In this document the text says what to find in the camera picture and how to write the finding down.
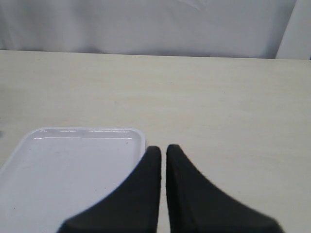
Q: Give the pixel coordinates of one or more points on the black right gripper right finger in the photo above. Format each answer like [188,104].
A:
[196,205]

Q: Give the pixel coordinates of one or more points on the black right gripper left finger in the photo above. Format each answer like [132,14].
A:
[133,207]

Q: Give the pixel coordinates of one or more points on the white rectangular plastic tray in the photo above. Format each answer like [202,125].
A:
[56,173]

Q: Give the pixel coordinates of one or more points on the white backdrop curtain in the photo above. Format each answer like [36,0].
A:
[209,28]

